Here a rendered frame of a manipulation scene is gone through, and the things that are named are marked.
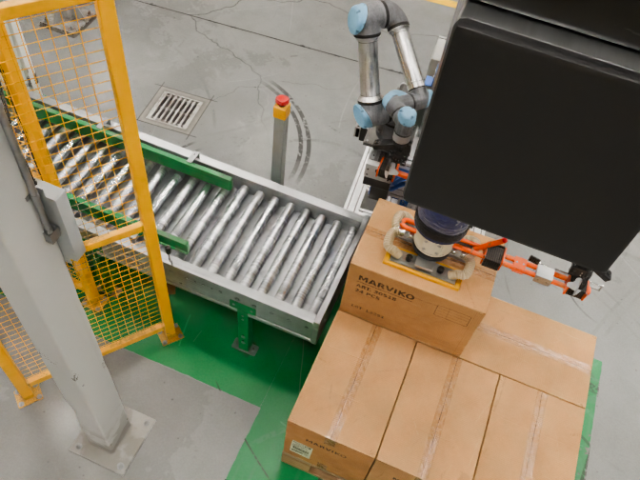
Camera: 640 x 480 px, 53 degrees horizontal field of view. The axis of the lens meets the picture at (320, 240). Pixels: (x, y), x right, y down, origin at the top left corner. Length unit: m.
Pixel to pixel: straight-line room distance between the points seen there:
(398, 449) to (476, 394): 0.45
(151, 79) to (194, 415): 2.58
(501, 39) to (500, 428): 2.80
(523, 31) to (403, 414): 2.69
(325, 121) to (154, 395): 2.28
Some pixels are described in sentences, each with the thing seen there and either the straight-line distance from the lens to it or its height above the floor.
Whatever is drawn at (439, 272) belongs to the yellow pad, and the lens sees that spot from 2.75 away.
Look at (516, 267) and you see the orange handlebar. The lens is 2.74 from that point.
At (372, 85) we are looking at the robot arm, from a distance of 2.90.
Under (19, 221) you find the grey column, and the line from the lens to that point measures 1.90.
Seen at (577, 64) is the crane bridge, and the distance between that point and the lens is 0.25.
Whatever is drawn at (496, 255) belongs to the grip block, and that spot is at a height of 1.09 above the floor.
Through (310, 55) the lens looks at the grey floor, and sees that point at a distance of 5.22.
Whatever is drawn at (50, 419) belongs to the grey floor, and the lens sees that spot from 3.54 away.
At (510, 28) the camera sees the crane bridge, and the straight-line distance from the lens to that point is 0.25.
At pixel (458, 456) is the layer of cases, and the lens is 2.90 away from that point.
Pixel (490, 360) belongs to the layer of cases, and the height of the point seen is 0.54.
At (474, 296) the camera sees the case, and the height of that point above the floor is 0.95.
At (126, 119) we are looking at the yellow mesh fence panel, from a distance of 2.32.
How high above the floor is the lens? 3.18
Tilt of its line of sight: 53 degrees down
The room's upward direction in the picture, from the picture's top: 9 degrees clockwise
